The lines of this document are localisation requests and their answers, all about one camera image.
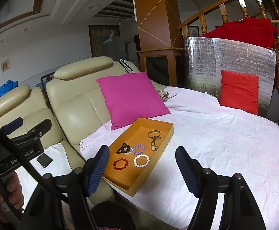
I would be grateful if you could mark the red cloth on railing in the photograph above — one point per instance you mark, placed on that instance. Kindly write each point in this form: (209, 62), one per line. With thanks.
(259, 32)

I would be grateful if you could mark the pink white blanket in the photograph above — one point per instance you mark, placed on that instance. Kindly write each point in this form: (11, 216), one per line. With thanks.
(226, 140)

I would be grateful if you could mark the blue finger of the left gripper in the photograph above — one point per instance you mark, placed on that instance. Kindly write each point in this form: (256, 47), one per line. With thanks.
(12, 126)
(43, 127)

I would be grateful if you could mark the orange cardboard box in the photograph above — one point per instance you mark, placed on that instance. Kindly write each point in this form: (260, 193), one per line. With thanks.
(130, 158)

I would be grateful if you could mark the wooden pillar cabinet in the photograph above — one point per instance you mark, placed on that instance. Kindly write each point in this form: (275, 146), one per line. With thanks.
(157, 22)

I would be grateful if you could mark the white towel on sofa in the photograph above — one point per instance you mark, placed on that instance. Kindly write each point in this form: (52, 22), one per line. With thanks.
(59, 166)

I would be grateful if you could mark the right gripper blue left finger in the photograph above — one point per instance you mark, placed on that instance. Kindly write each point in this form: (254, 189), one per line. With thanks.
(95, 168)

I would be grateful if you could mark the left hand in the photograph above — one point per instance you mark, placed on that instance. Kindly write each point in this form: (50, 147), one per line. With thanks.
(11, 199)

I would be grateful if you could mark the beige leather sofa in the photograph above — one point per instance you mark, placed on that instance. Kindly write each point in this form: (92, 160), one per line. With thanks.
(77, 101)

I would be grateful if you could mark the wooden stair railing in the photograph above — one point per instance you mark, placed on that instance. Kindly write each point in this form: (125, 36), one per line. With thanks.
(266, 7)

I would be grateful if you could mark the red small pillow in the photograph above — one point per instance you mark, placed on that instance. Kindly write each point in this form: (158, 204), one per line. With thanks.
(239, 91)

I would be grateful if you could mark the blue garment behind sofa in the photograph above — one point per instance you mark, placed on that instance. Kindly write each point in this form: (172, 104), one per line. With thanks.
(8, 86)

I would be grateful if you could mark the magenta pillow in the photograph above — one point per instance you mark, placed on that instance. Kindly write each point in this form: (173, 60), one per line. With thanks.
(129, 97)

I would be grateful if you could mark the wall picture frame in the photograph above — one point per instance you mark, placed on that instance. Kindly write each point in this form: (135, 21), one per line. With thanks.
(5, 65)

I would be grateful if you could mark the black phone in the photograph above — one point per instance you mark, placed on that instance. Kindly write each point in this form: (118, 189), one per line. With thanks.
(44, 160)

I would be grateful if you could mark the silver foil insulation sheet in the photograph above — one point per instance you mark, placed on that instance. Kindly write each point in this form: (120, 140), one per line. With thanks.
(206, 57)

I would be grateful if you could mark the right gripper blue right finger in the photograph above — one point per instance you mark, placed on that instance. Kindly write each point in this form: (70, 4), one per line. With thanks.
(189, 171)

